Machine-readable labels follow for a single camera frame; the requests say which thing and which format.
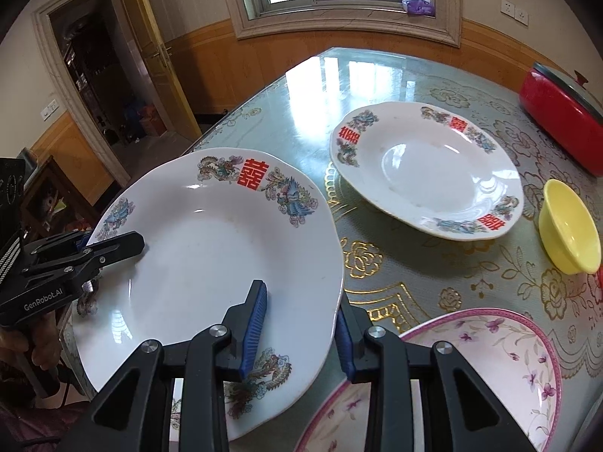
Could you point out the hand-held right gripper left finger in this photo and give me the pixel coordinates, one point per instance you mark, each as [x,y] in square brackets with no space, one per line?
[254,325]

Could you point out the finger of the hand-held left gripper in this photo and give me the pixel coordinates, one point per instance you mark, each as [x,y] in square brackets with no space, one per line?
[56,243]
[117,247]

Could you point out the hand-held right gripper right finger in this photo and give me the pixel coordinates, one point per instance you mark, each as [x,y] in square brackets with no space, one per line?
[344,339]

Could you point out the large white red-print plate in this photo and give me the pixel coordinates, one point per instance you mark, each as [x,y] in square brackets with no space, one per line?
[202,254]

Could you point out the yellow bowl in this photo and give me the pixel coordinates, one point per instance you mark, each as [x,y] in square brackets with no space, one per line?
[565,226]

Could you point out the person's left forearm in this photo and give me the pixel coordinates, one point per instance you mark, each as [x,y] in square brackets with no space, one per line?
[28,414]

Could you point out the person's left hand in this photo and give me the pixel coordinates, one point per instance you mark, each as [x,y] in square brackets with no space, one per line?
[12,342]

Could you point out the dark wooden furniture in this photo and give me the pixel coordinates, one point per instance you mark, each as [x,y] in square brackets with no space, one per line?
[52,197]

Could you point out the floral lace tablecloth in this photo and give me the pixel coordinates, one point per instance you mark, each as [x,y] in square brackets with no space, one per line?
[400,268]

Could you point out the orange box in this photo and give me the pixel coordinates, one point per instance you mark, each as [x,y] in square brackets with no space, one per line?
[151,122]

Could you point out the pink floral bowl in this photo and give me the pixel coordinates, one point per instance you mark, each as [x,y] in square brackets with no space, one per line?
[494,362]

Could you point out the small white red-print plate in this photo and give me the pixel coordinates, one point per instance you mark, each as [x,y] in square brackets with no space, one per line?
[424,169]

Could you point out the yellow wooden door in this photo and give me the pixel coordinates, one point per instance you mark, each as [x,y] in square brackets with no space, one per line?
[155,56]

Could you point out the red electric pot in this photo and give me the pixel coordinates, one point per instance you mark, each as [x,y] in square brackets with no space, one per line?
[556,113]

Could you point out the purple tissue pack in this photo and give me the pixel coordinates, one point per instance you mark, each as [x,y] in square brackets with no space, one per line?
[419,7]

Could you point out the grey pot lid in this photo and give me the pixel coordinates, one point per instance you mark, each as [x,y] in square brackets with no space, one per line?
[565,80]

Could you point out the grey door frame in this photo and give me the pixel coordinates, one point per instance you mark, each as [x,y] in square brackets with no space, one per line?
[117,174]

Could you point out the white light switch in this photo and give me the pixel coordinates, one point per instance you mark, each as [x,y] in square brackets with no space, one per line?
[49,109]

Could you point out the white wall socket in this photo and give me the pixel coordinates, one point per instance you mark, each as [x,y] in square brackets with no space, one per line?
[508,7]
[521,15]

